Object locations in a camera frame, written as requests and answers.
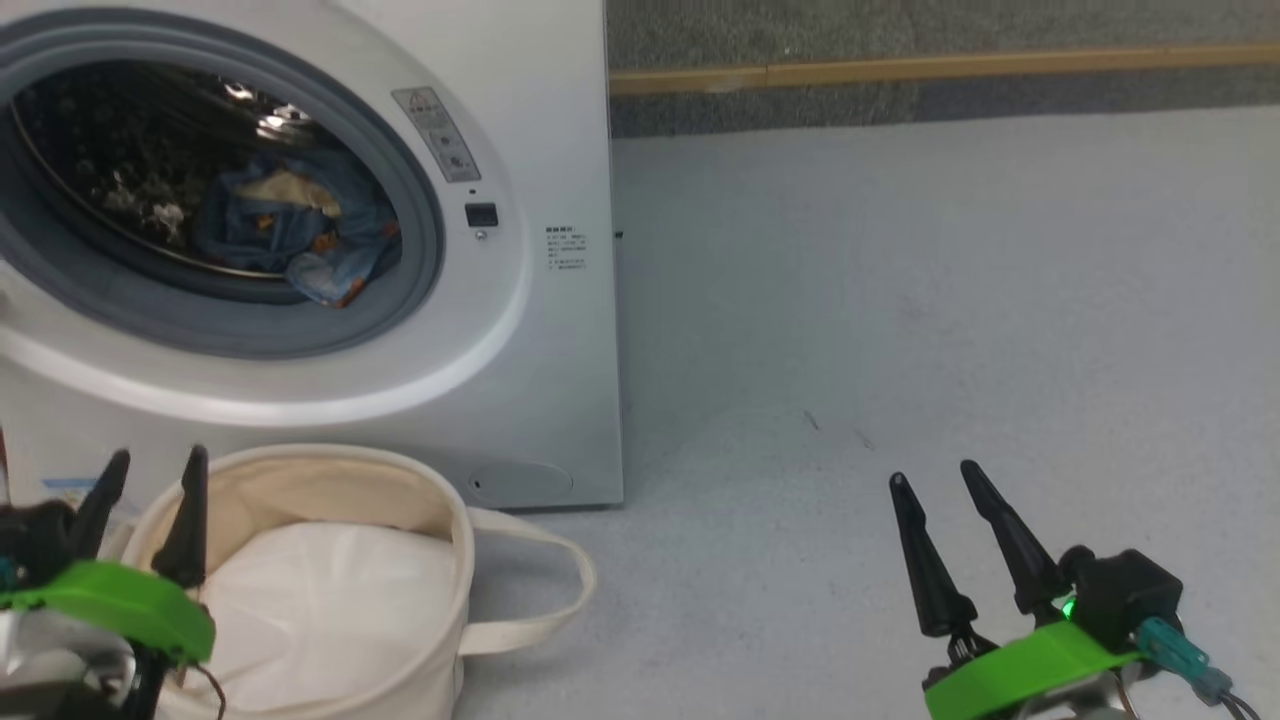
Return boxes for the cream canvas laundry basket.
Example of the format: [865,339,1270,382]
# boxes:
[118,443,598,720]

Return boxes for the teal cable connector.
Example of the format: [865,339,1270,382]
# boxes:
[1135,617,1236,703]

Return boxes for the wooden floor edge strip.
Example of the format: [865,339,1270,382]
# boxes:
[610,43,1280,96]

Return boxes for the grey warning label sticker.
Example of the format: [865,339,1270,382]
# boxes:
[392,87,481,184]

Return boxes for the white cloth in basket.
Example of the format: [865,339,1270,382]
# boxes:
[190,520,461,713]

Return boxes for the steel washing drum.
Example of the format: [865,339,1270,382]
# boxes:
[8,62,401,306]

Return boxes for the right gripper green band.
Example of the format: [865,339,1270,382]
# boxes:
[888,459,1143,720]

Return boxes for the blue cartoon print garment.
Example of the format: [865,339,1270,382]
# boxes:
[193,150,403,308]

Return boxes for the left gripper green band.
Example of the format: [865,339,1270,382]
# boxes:
[0,444,217,720]

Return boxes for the white Hisense washing machine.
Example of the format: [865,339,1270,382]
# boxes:
[0,0,626,511]

